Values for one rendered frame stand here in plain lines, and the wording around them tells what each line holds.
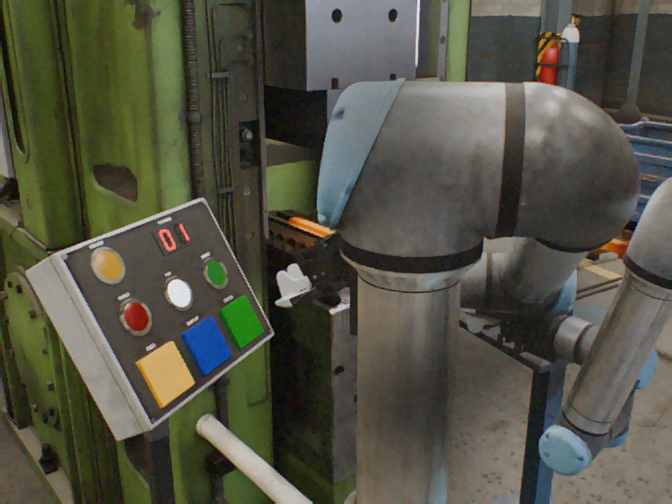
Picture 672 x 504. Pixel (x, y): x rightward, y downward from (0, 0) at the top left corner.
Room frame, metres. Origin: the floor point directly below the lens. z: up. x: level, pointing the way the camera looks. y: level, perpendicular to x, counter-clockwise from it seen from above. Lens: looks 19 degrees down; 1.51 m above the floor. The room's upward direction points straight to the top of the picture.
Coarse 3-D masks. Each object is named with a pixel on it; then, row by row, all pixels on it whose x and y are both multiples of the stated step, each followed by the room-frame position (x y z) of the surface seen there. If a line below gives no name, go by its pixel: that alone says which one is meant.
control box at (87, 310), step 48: (96, 240) 0.96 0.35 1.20; (144, 240) 1.03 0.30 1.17; (192, 240) 1.10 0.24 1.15; (48, 288) 0.90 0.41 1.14; (96, 288) 0.90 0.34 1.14; (144, 288) 0.97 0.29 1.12; (192, 288) 1.04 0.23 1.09; (240, 288) 1.13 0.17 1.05; (96, 336) 0.86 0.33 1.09; (144, 336) 0.92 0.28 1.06; (96, 384) 0.87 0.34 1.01; (144, 384) 0.87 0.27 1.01
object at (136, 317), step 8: (128, 304) 0.93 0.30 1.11; (136, 304) 0.94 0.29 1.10; (128, 312) 0.92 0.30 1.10; (136, 312) 0.93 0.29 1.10; (144, 312) 0.94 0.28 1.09; (128, 320) 0.91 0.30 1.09; (136, 320) 0.92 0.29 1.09; (144, 320) 0.93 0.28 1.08; (136, 328) 0.91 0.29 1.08; (144, 328) 0.92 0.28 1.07
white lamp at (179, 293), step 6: (174, 282) 1.02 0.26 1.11; (180, 282) 1.03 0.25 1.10; (168, 288) 1.00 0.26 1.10; (174, 288) 1.01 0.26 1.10; (180, 288) 1.02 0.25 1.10; (186, 288) 1.03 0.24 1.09; (174, 294) 1.00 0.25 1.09; (180, 294) 1.01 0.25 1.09; (186, 294) 1.02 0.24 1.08; (174, 300) 1.00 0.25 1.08; (180, 300) 1.00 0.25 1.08; (186, 300) 1.01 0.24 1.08
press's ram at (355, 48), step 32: (288, 0) 1.42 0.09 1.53; (320, 0) 1.39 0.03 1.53; (352, 0) 1.44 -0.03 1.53; (384, 0) 1.50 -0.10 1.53; (416, 0) 1.56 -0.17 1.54; (288, 32) 1.42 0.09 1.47; (320, 32) 1.39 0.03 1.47; (352, 32) 1.44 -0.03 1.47; (384, 32) 1.50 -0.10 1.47; (416, 32) 1.56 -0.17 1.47; (288, 64) 1.42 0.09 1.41; (320, 64) 1.39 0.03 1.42; (352, 64) 1.45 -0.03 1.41; (384, 64) 1.50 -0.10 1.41
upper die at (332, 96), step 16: (272, 96) 1.56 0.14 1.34; (288, 96) 1.51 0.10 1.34; (304, 96) 1.46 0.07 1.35; (320, 96) 1.42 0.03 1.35; (336, 96) 1.42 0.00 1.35; (272, 112) 1.56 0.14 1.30; (288, 112) 1.51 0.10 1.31; (304, 112) 1.46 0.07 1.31; (320, 112) 1.42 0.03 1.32; (288, 128) 1.51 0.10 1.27; (304, 128) 1.46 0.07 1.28; (320, 128) 1.42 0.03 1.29
